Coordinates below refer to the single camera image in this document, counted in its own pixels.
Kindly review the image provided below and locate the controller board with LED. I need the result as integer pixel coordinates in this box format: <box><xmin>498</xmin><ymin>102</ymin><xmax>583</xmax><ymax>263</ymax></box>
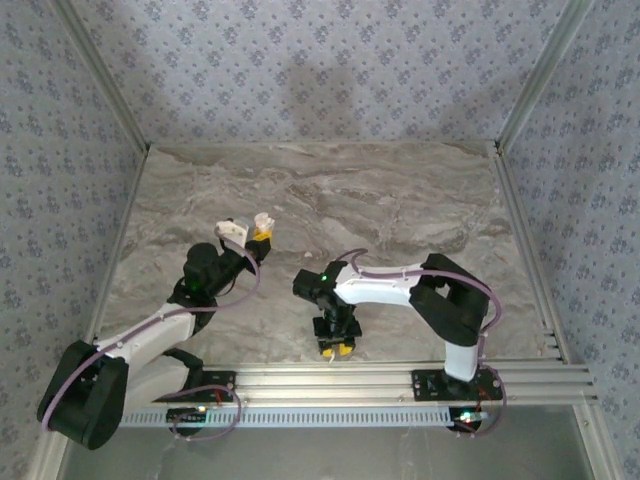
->
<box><xmin>167</xmin><ymin>407</ymin><xmax>209</xmax><ymax>424</ymax></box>
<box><xmin>452</xmin><ymin>408</ymin><xmax>494</xmax><ymax>426</ymax></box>

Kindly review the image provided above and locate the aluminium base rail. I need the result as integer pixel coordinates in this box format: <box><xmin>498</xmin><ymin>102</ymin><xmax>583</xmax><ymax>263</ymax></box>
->
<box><xmin>149</xmin><ymin>363</ymin><xmax>599</xmax><ymax>407</ymax></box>

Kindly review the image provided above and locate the slotted grey cable duct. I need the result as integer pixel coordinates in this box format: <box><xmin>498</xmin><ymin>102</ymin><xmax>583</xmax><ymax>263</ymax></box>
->
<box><xmin>119</xmin><ymin>405</ymin><xmax>484</xmax><ymax>430</ymax></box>

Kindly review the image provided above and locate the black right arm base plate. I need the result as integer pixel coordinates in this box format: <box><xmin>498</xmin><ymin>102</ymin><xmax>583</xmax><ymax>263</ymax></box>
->
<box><xmin>410</xmin><ymin>368</ymin><xmax>504</xmax><ymax>402</ymax></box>

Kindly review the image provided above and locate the aluminium table side rail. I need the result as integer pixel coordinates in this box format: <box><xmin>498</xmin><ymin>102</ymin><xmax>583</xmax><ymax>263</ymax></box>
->
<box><xmin>491</xmin><ymin>142</ymin><xmax>571</xmax><ymax>362</ymax></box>
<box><xmin>92</xmin><ymin>143</ymin><xmax>151</xmax><ymax>346</ymax></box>

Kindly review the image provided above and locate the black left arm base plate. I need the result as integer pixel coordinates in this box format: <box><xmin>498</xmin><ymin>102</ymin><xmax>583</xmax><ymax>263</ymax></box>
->
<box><xmin>152</xmin><ymin>368</ymin><xmax>237</xmax><ymax>404</ymax></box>

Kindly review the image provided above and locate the aluminium frame post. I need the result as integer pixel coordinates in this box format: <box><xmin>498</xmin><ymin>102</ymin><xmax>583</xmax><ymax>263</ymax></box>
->
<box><xmin>497</xmin><ymin>0</ymin><xmax>599</xmax><ymax>149</ymax></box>
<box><xmin>49</xmin><ymin>0</ymin><xmax>151</xmax><ymax>151</ymax></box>

